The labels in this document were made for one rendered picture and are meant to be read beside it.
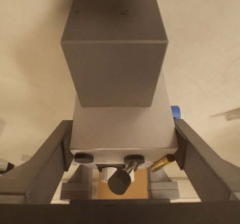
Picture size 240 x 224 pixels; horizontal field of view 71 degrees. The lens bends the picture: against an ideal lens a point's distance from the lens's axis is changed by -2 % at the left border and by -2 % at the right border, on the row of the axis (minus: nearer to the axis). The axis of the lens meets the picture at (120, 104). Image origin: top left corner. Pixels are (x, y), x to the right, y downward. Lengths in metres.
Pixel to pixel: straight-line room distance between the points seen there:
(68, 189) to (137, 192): 0.41
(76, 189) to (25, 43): 0.19
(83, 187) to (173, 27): 0.23
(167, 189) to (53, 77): 0.21
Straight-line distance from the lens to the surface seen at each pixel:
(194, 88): 0.27
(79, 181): 0.28
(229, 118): 0.35
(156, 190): 0.26
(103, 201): 0.25
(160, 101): 0.16
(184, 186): 0.92
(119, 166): 0.19
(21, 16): 0.20
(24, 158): 0.24
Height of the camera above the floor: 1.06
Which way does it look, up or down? 34 degrees down
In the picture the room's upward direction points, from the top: 179 degrees clockwise
